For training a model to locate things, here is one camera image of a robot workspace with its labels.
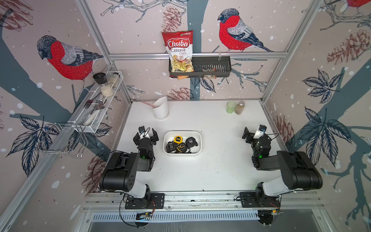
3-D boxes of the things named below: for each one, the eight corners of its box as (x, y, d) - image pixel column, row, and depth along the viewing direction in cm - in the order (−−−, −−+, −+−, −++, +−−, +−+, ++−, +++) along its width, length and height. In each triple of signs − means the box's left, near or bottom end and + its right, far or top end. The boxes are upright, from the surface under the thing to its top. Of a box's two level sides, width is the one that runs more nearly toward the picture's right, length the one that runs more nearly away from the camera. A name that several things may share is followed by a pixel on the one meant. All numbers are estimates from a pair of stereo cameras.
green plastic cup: (226, 113, 115) (228, 107, 109) (224, 107, 119) (226, 100, 114) (235, 113, 115) (237, 107, 109) (233, 107, 119) (235, 100, 114)
